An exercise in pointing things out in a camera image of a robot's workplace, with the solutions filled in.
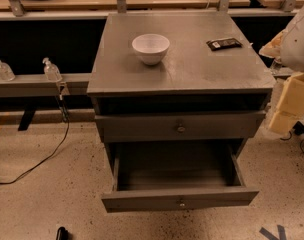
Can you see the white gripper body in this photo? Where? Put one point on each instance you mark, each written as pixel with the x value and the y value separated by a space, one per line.
pixel 298 47

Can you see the grey drawer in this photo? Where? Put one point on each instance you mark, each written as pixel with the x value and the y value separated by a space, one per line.
pixel 176 175
pixel 178 126

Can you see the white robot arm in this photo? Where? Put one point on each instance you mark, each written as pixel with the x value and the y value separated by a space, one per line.
pixel 287 48

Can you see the grey wooden drawer cabinet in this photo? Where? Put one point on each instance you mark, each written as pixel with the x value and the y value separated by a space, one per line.
pixel 191 78

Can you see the grey top drawer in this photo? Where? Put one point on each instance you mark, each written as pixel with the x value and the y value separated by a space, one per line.
pixel 178 126

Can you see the white ceramic bowl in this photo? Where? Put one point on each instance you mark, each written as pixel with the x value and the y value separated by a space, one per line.
pixel 150 48

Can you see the clear pump bottle near cabinet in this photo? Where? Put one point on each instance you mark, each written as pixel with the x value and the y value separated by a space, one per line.
pixel 51 71

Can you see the black object bottom edge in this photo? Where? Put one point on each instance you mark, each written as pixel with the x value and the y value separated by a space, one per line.
pixel 62 234

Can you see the clear pump bottle far left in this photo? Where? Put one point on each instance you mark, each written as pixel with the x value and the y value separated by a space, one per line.
pixel 6 73

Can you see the grey metal rail bench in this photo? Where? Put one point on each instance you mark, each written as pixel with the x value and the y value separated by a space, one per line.
pixel 29 94

